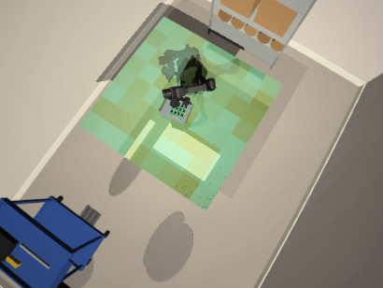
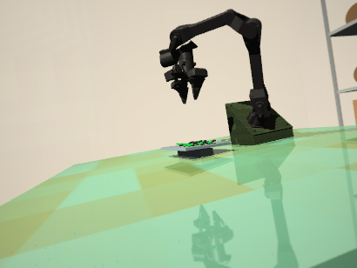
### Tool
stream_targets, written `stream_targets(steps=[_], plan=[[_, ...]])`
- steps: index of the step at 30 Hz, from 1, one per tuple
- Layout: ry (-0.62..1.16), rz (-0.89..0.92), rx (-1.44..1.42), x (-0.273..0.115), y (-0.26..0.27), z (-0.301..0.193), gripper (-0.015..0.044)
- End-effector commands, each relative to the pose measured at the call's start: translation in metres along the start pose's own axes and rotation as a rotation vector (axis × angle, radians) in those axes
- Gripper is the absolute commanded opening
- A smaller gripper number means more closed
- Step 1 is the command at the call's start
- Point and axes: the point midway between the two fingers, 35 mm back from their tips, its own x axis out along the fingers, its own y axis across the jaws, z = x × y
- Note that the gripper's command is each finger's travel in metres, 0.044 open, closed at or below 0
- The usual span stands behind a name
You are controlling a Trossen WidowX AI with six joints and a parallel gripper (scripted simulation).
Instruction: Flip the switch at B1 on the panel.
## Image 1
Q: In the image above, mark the grey switch panel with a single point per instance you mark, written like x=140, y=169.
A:
x=179, y=114

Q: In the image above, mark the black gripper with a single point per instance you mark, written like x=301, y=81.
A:
x=186, y=100

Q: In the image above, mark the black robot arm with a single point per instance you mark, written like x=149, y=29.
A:
x=200, y=84

